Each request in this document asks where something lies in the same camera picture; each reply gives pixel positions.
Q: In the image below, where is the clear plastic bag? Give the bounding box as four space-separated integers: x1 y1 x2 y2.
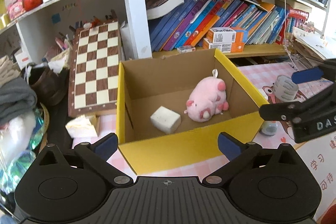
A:
0 109 49 188

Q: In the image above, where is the row of colourful books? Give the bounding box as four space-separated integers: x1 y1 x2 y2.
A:
150 0 310 52

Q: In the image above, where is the thick dark book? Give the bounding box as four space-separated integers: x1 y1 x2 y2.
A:
146 0 185 20

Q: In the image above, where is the white wooden bookshelf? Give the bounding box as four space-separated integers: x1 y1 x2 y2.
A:
0 0 336 62

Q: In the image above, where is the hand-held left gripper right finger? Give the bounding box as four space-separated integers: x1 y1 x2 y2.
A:
202 132 305 186

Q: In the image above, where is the white layered paper stack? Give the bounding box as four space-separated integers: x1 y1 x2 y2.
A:
65 114 97 138

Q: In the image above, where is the white hanging cable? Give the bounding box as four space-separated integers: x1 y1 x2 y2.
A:
278 0 301 73

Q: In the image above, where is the grey folded cloth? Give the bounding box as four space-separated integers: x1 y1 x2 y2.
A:
0 80 38 122

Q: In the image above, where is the brown white chessboard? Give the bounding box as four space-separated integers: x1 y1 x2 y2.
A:
68 20 122 117

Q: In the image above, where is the yellow cardboard box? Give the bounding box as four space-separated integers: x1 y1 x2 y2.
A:
116 48 271 176

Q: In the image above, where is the pink cartoon desk mat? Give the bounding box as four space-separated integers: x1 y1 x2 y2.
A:
71 59 336 224

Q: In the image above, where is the white foam block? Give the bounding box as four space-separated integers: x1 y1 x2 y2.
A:
150 106 181 134

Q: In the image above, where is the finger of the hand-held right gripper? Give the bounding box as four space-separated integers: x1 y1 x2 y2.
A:
291 59 336 84
259 88 336 123

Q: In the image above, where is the orange white box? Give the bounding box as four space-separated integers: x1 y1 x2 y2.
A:
206 27 248 45
203 38 245 53

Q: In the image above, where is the dark brown shoe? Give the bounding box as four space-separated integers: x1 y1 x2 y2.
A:
26 65 69 106

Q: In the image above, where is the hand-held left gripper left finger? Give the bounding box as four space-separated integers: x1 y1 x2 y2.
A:
30 133 133 186

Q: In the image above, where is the pink plush pig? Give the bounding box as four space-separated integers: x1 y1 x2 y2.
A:
184 69 229 123

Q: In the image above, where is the stack of papers and booklets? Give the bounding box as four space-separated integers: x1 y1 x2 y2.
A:
291 27 336 62

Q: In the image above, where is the small white red box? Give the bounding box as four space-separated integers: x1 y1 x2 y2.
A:
177 46 196 54

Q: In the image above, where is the clear tape roll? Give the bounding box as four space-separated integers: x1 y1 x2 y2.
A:
272 75 300 102

